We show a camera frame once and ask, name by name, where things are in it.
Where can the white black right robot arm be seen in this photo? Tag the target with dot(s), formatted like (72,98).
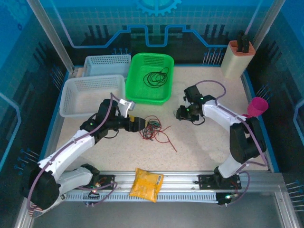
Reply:
(247,142)

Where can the wooden block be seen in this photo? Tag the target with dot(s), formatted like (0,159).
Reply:
(78,72)

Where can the small pale perforated basket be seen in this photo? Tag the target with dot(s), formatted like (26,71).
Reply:
(107,65)

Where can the yellow snack bag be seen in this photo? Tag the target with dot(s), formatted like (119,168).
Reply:
(146,184)

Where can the beige knife block orange top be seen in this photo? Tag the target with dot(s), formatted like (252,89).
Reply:
(234,64)

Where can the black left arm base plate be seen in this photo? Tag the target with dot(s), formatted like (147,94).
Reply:
(108,181)

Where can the pink plastic goblet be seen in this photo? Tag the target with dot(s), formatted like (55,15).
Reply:
(257,107)

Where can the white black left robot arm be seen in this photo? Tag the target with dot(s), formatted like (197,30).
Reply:
(66,147)

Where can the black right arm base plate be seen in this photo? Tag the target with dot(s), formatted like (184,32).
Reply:
(206,181)

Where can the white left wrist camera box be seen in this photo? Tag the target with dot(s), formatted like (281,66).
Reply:
(126,105)

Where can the aluminium frame post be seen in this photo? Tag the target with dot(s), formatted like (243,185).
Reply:
(52,35)
(266,23)

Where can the small circuit board green light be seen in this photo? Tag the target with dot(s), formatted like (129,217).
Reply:
(94,190)
(226,197)

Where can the flag print crumpled package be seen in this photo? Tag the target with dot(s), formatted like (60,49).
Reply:
(35,212)

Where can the large white plastic basket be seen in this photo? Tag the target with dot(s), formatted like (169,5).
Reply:
(78,82)

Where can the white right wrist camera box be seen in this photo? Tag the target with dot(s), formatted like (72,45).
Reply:
(185,99)

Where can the aluminium rail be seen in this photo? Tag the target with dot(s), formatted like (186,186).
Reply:
(180,177)

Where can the green plastic basket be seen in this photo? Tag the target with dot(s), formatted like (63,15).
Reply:
(147,95)

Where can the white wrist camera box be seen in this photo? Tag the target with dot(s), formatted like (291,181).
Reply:
(185,99)
(126,105)

